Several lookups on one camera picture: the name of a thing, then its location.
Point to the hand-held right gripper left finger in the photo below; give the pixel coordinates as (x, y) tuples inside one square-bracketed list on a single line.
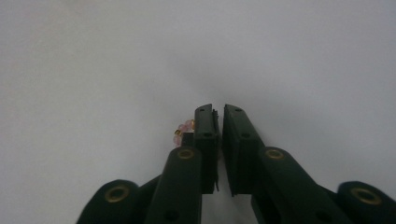
[(207, 143)]

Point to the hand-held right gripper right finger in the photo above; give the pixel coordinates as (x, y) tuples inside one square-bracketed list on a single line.
[(241, 149)]

